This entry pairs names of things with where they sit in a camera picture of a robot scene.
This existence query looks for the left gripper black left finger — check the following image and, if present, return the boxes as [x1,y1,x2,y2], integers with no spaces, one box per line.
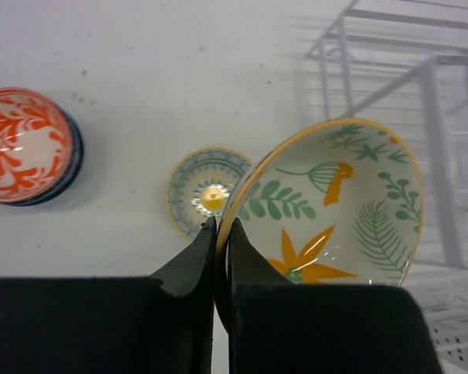
[0,218,217,373]

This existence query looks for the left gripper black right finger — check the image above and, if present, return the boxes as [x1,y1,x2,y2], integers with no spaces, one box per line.
[228,221,441,373]

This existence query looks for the white bowl yellow dots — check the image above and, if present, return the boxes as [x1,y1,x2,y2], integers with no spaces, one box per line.
[165,146,252,241]

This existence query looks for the white bowl blue floral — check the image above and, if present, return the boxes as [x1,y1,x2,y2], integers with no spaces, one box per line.
[9,107,84,207]

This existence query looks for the white bowl orange floral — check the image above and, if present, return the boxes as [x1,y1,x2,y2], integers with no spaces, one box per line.
[0,87,73,204]

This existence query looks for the white wire dish rack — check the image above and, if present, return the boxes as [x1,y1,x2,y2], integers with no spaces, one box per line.
[306,1,468,319]

